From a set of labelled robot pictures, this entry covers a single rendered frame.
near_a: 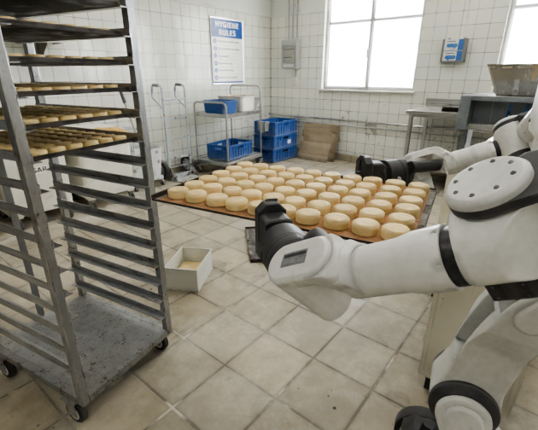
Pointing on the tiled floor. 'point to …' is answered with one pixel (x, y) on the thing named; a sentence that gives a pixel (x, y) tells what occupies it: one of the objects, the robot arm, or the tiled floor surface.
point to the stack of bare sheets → (252, 244)
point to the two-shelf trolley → (227, 131)
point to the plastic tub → (189, 269)
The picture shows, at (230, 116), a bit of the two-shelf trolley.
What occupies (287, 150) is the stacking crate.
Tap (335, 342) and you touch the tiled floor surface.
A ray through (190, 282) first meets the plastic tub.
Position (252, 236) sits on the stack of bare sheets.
